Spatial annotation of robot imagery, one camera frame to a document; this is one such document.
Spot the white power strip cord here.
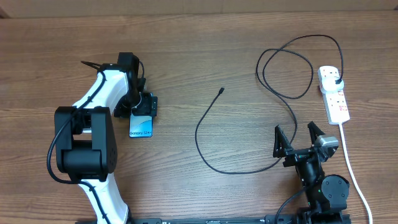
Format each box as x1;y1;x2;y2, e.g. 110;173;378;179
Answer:
338;123;374;224

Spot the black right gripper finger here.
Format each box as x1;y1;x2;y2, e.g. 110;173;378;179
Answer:
273;125;293;158
307;121;325;145

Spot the blue Galaxy smartphone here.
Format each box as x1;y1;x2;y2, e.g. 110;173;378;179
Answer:
129;115;154;138

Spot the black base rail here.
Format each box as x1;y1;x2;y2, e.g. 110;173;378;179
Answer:
74;213;352;224

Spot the white power strip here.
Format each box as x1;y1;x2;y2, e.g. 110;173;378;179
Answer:
318;65;350;125

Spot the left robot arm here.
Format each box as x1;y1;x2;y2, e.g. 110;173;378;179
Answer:
47;52;158;223

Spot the white charger plug adapter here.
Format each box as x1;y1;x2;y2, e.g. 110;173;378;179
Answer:
320;77;345;94

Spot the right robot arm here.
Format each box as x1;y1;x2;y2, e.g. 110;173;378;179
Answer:
266;122;351;223

